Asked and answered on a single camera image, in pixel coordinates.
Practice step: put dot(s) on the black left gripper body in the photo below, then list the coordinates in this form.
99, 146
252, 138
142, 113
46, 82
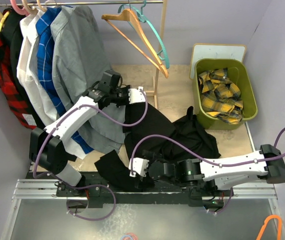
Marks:
120, 97

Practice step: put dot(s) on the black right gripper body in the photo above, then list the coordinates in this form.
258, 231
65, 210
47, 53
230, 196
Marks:
152, 155

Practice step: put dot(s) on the teal plastic hanger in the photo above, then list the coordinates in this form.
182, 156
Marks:
162, 54

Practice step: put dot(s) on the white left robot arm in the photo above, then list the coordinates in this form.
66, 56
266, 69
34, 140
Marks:
51, 147

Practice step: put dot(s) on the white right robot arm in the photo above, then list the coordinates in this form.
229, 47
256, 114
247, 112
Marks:
219, 174

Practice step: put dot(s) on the grey hanging shirt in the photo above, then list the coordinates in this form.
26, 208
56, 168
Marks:
79, 60

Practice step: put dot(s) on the yellow plaid shirt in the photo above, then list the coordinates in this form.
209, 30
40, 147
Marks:
219, 97

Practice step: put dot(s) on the white hanging shirt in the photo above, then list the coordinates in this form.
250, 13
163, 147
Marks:
27, 72

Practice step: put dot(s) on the blue checked hanging shirt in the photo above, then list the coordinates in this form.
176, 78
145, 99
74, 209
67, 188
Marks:
45, 54

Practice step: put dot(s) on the light wooden hanger hook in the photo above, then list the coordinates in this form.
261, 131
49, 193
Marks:
42, 5

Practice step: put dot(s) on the beige wooden hanger hook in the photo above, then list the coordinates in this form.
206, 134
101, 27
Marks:
31, 10

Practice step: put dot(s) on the pink hanger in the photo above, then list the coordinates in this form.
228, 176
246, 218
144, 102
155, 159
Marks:
19, 10

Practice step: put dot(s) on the red black plaid shirt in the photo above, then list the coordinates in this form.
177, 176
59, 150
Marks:
17, 105

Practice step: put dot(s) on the yellow hanger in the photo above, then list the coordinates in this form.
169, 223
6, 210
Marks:
3, 19

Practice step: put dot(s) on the red blue hangers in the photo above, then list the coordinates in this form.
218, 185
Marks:
129, 236

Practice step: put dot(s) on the white board behind bin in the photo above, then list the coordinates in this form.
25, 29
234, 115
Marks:
215, 51

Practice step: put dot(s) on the olive green plastic bin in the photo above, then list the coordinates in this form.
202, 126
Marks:
237, 73

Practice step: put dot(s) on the black hanging garment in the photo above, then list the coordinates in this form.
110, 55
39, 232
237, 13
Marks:
13, 35

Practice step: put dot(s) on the wooden clothes rack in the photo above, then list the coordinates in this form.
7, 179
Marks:
126, 15

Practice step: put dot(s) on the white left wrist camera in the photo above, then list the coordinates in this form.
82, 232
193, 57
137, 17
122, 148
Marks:
136, 95

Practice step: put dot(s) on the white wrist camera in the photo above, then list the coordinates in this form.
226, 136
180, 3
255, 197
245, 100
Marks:
136, 95
138, 166

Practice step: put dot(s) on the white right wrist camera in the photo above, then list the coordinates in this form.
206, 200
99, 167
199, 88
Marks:
138, 166

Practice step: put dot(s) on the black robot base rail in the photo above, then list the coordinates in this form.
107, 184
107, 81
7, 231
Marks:
102, 192

